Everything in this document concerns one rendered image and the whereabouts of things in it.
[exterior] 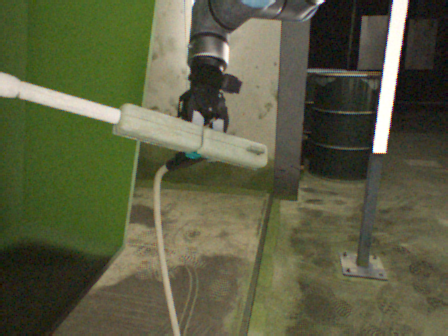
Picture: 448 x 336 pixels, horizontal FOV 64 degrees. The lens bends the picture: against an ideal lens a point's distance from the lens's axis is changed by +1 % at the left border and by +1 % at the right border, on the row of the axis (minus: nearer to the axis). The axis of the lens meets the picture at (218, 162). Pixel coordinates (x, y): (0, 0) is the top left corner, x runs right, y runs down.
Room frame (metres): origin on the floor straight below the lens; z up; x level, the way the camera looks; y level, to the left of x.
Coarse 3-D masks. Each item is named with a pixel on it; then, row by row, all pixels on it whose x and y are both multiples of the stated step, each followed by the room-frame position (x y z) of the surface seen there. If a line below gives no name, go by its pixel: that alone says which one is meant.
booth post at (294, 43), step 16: (288, 32) 2.45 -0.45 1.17; (304, 32) 2.43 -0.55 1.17; (288, 48) 2.45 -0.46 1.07; (304, 48) 2.43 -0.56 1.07; (288, 64) 2.45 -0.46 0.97; (304, 64) 2.43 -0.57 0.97; (288, 80) 2.45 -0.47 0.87; (304, 80) 2.42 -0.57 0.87; (288, 96) 2.44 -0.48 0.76; (304, 96) 2.42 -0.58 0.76; (288, 112) 2.44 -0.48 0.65; (288, 128) 2.44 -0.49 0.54; (288, 144) 2.44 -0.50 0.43; (288, 160) 2.44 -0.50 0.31; (288, 176) 2.44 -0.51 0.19; (288, 192) 2.44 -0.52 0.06
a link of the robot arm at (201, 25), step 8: (200, 0) 0.85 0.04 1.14; (192, 8) 0.87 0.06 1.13; (200, 8) 0.83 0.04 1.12; (208, 8) 0.80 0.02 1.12; (192, 16) 0.85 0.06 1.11; (200, 16) 0.82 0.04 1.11; (208, 16) 0.80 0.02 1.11; (192, 24) 0.83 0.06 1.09; (200, 24) 0.81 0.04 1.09; (208, 24) 0.81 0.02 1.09; (216, 24) 0.80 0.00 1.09; (192, 32) 0.82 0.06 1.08; (200, 32) 0.80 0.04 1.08; (208, 32) 0.80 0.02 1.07; (216, 32) 0.80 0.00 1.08; (224, 32) 0.81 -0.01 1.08; (192, 40) 0.81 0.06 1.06; (224, 40) 0.81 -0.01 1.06
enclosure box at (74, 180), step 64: (0, 0) 0.92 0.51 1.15; (64, 0) 1.00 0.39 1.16; (128, 0) 0.96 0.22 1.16; (0, 64) 0.93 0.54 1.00; (64, 64) 1.00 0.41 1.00; (128, 64) 0.97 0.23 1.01; (0, 128) 0.93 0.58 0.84; (64, 128) 1.00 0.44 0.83; (0, 192) 0.94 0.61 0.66; (64, 192) 1.01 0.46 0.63; (128, 192) 0.97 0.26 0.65; (0, 256) 0.84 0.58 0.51; (64, 256) 0.89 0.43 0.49; (0, 320) 0.64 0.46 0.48
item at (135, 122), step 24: (0, 72) 0.51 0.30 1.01; (24, 96) 0.52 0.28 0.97; (48, 96) 0.53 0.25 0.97; (72, 96) 0.55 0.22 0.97; (120, 120) 0.57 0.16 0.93; (144, 120) 0.58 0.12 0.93; (168, 120) 0.61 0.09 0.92; (168, 144) 0.61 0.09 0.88; (192, 144) 0.62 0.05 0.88; (216, 144) 0.64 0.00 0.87; (240, 144) 0.67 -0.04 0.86; (168, 168) 0.78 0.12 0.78
